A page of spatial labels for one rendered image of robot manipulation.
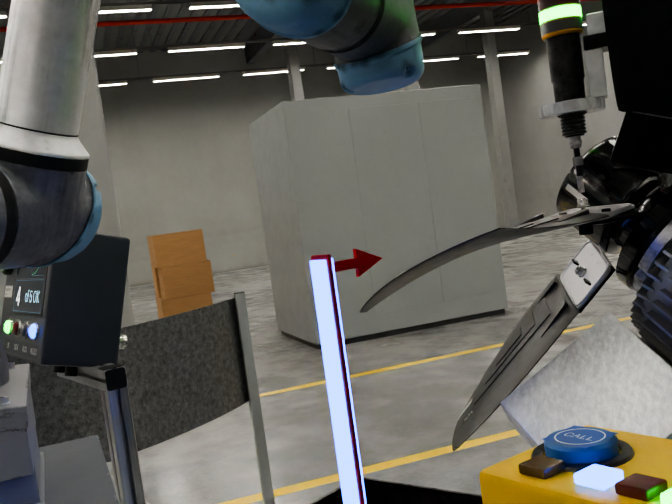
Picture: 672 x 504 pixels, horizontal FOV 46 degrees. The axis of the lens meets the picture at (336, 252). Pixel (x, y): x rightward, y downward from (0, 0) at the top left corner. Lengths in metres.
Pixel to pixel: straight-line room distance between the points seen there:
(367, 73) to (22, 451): 0.42
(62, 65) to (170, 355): 1.93
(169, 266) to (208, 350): 6.08
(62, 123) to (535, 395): 0.56
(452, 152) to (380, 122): 0.78
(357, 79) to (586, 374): 0.38
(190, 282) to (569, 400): 8.21
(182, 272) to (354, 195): 2.58
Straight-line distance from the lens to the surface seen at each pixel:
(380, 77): 0.66
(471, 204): 7.66
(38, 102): 0.86
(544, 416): 0.83
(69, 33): 0.86
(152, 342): 2.66
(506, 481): 0.45
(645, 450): 0.48
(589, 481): 0.42
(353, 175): 7.19
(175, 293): 8.92
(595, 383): 0.84
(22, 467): 0.72
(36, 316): 1.18
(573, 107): 0.86
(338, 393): 0.65
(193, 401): 2.79
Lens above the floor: 1.23
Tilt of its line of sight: 3 degrees down
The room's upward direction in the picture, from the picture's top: 8 degrees counter-clockwise
